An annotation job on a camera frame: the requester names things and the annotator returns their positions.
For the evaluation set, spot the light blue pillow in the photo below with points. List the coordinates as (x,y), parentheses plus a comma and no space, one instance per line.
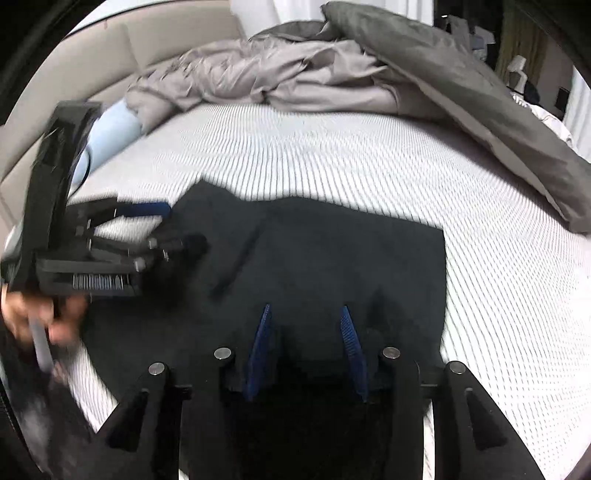
(115,124)

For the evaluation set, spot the white chair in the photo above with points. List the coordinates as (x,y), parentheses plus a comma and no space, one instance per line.
(517,71)

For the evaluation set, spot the white curtain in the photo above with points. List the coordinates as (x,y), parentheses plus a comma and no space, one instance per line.
(582,115)

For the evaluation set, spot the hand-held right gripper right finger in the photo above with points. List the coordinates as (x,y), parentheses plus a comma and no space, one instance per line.
(353,350)

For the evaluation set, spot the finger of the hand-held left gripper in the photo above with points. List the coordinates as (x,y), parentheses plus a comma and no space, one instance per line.
(138,210)
(175,244)

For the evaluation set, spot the person's left forearm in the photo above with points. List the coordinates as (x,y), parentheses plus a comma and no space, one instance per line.
(27,406)

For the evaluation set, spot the grey chairs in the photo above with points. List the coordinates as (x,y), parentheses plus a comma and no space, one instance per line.
(466,32)

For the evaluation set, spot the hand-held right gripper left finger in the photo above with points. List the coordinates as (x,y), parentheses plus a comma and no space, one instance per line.
(261,350)

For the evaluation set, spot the dark grey duvet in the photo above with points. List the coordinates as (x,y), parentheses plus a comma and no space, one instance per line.
(461,78)

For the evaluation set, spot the bed with honeycomb mattress cover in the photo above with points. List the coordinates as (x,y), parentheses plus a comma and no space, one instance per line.
(369,161)

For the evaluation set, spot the black pants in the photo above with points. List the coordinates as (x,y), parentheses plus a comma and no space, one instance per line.
(323,258)

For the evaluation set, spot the white bedding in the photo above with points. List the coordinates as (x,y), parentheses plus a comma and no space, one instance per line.
(549,117)

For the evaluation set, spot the beige padded headboard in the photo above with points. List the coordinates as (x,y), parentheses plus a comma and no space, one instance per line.
(92,64)

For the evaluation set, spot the olive curtain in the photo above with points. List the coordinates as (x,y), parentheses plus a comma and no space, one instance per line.
(521,37)

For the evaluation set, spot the person's left hand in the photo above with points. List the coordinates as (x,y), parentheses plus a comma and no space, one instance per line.
(23,318)

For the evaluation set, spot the taupe crumpled blanket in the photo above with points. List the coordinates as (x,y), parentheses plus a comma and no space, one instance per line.
(286,74)

